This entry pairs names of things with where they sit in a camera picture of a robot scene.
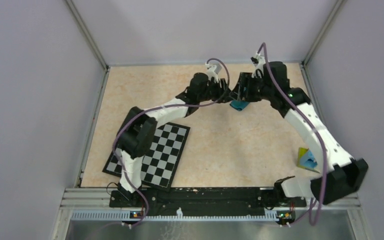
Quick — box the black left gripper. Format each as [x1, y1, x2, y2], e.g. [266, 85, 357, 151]
[197, 78, 234, 104]

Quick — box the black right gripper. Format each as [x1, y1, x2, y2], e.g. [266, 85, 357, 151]
[230, 72, 274, 103]

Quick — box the teal cloth napkin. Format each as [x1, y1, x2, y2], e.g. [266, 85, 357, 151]
[229, 100, 250, 111]

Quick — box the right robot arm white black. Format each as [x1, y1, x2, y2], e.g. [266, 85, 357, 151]
[230, 61, 369, 206]

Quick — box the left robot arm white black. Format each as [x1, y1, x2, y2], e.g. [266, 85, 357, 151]
[112, 72, 231, 207]

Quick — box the black white checkerboard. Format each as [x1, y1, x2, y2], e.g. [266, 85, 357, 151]
[102, 122, 191, 192]

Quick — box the yellow green card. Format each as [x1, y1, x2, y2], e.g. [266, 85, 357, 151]
[297, 147, 308, 168]

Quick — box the blue toy brick structure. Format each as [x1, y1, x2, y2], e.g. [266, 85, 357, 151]
[306, 150, 318, 170]

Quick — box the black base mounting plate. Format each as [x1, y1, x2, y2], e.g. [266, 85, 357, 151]
[109, 187, 308, 209]

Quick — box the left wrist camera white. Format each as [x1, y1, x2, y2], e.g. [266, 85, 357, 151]
[205, 63, 222, 83]

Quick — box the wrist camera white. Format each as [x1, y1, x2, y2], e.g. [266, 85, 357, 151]
[205, 63, 222, 83]
[251, 52, 266, 79]

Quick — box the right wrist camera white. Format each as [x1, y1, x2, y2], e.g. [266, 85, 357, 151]
[251, 52, 266, 79]

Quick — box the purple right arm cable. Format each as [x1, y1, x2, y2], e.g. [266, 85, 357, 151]
[256, 42, 329, 227]

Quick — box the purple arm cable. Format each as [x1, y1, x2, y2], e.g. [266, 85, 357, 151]
[256, 42, 329, 227]
[111, 58, 231, 229]

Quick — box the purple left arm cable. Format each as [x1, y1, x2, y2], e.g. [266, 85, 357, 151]
[111, 58, 231, 229]

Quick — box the aluminium front rail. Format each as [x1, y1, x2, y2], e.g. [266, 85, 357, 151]
[51, 187, 373, 240]

